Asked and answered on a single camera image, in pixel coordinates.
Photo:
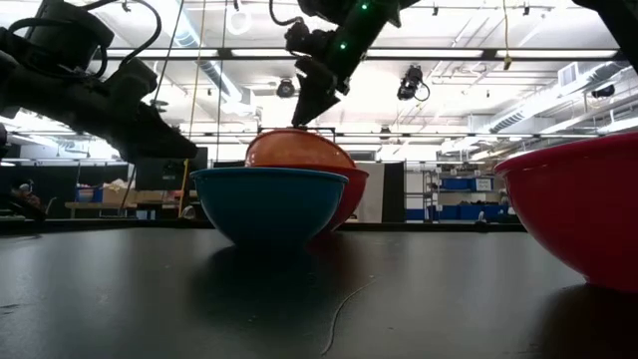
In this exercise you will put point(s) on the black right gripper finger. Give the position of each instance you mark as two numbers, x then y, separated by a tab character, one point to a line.
314	95

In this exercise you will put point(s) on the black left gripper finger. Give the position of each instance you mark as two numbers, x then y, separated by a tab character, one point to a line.
159	142

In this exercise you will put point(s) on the orange plastic bowl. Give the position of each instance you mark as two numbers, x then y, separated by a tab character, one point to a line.
299	149

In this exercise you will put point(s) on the blue plastic bowl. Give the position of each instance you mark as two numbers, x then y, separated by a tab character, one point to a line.
269	204

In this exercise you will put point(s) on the large red plastic bowl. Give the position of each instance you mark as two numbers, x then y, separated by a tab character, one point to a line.
578	214

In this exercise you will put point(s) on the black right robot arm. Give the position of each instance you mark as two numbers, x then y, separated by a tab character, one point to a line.
364	30

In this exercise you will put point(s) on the black computer monitor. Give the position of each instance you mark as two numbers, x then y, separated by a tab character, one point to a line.
164	177

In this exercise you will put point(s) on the cardboard box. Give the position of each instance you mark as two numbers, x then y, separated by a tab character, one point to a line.
118	193

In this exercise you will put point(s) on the wooden background table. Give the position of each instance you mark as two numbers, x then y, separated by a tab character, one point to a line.
119	205

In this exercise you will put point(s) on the small blue bin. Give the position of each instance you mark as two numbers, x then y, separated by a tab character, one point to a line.
89	194

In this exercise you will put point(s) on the person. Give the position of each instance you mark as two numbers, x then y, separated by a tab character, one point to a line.
27	199

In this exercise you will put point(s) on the medium red plastic bowl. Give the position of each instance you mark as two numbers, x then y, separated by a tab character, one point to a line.
351	194

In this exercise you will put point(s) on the white upright panel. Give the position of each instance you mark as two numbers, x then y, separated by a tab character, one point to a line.
371	199

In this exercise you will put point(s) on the black upright panel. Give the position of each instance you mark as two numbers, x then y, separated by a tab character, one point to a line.
394	192

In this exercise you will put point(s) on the blue bin with white label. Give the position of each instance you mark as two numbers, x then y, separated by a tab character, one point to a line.
466	184

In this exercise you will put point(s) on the row of low blue bins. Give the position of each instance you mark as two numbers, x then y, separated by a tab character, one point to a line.
463	213

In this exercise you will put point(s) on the white ceiling vent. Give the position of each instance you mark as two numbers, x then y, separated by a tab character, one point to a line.
568	75

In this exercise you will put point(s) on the round black ceiling camera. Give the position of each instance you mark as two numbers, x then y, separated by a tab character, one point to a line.
285	89

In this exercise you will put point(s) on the silver ceiling air duct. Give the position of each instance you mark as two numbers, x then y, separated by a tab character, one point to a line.
219	75

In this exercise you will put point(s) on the black overhead frame bar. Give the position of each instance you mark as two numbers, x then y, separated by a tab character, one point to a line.
428	53

